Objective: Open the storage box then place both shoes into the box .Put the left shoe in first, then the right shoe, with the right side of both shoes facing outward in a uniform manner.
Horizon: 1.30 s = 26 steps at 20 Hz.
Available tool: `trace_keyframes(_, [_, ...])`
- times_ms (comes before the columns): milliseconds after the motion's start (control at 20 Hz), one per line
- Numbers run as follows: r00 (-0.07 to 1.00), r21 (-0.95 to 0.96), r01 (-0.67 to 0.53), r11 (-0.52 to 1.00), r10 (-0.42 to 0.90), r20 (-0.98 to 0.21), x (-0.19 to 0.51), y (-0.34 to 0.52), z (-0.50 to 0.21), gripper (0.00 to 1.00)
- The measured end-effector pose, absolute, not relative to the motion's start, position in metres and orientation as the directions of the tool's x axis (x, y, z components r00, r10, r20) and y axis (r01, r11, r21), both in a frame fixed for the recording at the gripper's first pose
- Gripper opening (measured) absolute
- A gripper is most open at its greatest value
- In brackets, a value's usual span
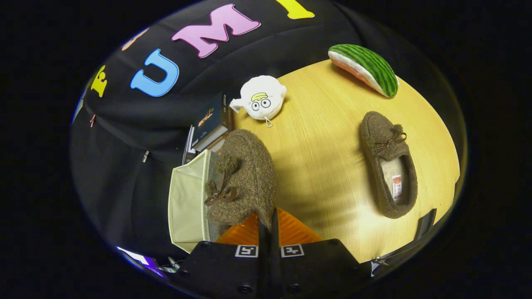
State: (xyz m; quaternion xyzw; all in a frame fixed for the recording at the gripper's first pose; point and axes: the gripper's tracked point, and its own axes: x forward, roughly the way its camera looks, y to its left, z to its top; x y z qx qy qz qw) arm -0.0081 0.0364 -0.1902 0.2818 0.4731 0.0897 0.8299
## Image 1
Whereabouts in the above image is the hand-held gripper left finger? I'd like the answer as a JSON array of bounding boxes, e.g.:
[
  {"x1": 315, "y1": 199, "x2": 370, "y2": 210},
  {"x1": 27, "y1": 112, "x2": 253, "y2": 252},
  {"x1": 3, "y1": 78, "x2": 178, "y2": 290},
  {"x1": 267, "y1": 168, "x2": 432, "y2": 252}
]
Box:
[{"x1": 178, "y1": 213, "x2": 269, "y2": 299}]

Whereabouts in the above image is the grey fabric storage box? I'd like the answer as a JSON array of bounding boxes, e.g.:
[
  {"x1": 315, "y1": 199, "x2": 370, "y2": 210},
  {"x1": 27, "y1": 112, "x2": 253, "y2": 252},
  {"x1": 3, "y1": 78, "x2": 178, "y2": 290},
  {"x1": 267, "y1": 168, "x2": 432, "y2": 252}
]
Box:
[{"x1": 168, "y1": 149, "x2": 222, "y2": 254}]

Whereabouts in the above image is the white plush toy with face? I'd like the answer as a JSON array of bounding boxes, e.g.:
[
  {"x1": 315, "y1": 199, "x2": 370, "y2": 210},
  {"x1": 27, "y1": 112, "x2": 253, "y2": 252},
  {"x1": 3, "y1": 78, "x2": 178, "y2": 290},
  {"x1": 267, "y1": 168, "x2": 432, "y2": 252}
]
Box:
[{"x1": 229, "y1": 75, "x2": 288, "y2": 127}]

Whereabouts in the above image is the black backdrop cloth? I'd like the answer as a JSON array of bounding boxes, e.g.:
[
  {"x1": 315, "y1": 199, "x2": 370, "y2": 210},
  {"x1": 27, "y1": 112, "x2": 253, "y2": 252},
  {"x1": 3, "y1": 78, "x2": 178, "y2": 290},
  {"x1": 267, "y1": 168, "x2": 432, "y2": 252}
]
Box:
[{"x1": 70, "y1": 0, "x2": 466, "y2": 266}]

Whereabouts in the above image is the lit computer screen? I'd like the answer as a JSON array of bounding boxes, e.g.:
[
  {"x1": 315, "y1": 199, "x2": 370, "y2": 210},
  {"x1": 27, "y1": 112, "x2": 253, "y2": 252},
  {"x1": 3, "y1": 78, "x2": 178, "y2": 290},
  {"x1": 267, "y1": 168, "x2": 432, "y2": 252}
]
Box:
[{"x1": 116, "y1": 245, "x2": 167, "y2": 278}]

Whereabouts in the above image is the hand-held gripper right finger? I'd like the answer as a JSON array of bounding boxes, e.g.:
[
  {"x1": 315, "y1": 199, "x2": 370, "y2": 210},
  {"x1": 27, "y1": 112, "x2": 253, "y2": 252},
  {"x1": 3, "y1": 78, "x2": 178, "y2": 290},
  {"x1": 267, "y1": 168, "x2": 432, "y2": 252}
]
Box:
[{"x1": 270, "y1": 208, "x2": 371, "y2": 299}]

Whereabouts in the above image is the brown fuzzy shoe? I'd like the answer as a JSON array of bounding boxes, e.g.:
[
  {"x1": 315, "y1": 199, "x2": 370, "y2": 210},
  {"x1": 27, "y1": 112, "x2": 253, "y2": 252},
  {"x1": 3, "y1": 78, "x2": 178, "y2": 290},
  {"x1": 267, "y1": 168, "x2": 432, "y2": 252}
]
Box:
[
  {"x1": 360, "y1": 110, "x2": 419, "y2": 220},
  {"x1": 204, "y1": 129, "x2": 278, "y2": 233}
]

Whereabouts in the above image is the black book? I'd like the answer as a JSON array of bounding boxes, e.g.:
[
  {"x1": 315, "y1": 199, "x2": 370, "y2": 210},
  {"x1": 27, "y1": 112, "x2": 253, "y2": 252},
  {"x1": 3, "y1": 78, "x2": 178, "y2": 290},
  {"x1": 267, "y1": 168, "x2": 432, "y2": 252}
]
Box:
[{"x1": 191, "y1": 92, "x2": 234, "y2": 152}]

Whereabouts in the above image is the white portrait book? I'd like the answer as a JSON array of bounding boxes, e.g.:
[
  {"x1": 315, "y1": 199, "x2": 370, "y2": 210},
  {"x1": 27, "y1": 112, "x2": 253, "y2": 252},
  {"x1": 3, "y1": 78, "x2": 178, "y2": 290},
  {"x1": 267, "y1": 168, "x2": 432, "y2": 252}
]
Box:
[{"x1": 182, "y1": 125, "x2": 197, "y2": 165}]

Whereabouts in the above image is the watermelon slice plush toy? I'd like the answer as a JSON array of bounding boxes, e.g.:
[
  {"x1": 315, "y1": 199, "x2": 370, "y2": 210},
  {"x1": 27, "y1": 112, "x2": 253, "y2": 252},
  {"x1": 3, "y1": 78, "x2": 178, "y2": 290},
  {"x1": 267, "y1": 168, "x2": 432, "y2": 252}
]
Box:
[{"x1": 328, "y1": 44, "x2": 400, "y2": 99}]

